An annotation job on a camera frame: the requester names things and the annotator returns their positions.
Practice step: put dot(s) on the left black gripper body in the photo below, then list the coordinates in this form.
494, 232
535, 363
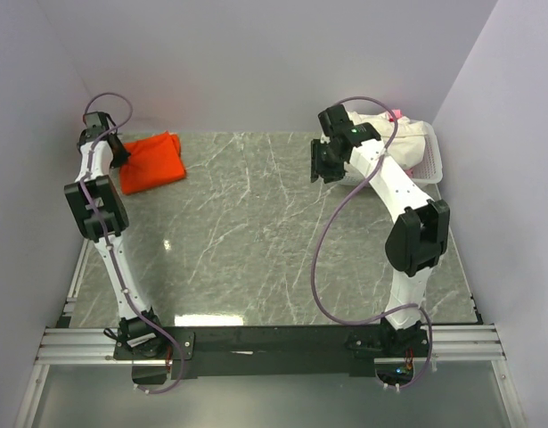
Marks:
120, 153

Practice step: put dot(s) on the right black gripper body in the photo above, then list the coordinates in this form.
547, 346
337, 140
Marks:
323, 163

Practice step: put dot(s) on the orange t shirt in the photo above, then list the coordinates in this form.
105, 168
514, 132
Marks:
154, 161

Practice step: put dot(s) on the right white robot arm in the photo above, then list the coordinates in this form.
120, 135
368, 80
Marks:
419, 235

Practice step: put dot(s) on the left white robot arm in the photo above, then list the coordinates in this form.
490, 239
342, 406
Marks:
102, 219

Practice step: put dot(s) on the cream white t shirt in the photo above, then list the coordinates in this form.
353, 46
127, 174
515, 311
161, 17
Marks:
382, 125

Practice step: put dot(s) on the pink garment in basket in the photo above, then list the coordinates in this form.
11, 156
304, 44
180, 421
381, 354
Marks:
396, 113

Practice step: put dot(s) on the white plastic laundry basket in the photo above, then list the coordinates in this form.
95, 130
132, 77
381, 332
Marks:
429, 171

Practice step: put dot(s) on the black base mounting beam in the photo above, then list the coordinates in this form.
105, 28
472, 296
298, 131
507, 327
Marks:
273, 350

